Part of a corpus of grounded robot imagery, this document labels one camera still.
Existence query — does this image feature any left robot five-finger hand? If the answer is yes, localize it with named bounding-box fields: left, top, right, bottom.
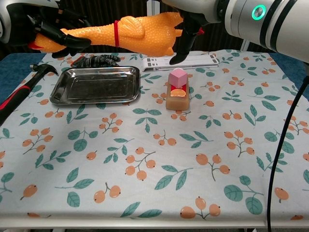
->
left=0, top=0, right=92, bottom=58

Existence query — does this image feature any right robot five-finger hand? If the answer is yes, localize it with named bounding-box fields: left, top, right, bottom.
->
left=161, top=0, right=225, bottom=65

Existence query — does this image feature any orange rubber chicken toy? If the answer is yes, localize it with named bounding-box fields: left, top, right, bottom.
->
left=28, top=12, right=205, bottom=57

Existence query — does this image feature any stainless steel tray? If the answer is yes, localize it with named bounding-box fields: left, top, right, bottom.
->
left=49, top=66, right=141, bottom=106

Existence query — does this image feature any long white flat device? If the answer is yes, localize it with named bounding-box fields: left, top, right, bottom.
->
left=141, top=54, right=220, bottom=73

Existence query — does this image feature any pink cube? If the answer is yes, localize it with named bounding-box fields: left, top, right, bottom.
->
left=169, top=68, right=188, bottom=87

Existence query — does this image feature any black grey knit glove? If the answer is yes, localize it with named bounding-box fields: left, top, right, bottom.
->
left=71, top=54, right=121, bottom=68

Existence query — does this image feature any black red claw hammer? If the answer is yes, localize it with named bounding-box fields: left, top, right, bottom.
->
left=0, top=63, right=58, bottom=126

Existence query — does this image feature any tan wooden block holder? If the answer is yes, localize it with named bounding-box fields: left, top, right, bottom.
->
left=165, top=77, right=191, bottom=111

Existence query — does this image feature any floral print tablecloth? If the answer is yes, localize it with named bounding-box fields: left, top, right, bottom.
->
left=0, top=49, right=309, bottom=221

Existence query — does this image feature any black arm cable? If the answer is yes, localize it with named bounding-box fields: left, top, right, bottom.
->
left=267, top=76, right=309, bottom=232

